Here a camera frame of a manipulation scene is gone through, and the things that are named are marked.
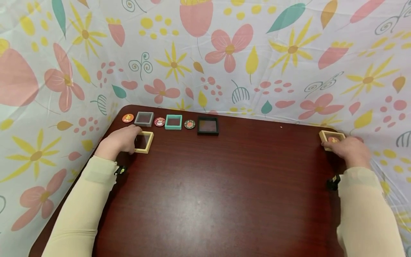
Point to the person's right hand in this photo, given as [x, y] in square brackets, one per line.
[351, 150]

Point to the orange round badge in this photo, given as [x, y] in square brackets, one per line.
[333, 140]
[127, 118]

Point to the beige square frame box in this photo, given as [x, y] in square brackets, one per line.
[145, 142]
[330, 135]

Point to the person's right forearm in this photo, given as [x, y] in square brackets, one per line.
[366, 214]

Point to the person's left forearm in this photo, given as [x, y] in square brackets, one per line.
[80, 210]

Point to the person's left fingers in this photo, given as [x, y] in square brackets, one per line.
[135, 137]

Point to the dark green round badge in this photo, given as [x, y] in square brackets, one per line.
[189, 124]

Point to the person's left hand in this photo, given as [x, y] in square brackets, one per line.
[117, 141]

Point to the person's right fingers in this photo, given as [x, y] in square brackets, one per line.
[330, 145]

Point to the grey square frame box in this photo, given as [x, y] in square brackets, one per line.
[144, 119]

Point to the black wrist band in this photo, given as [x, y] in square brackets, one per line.
[333, 183]
[120, 170]

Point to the black square frame box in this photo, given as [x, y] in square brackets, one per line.
[208, 126]

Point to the teal square frame box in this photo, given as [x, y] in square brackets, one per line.
[173, 122]

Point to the red round badge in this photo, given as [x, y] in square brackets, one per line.
[159, 122]

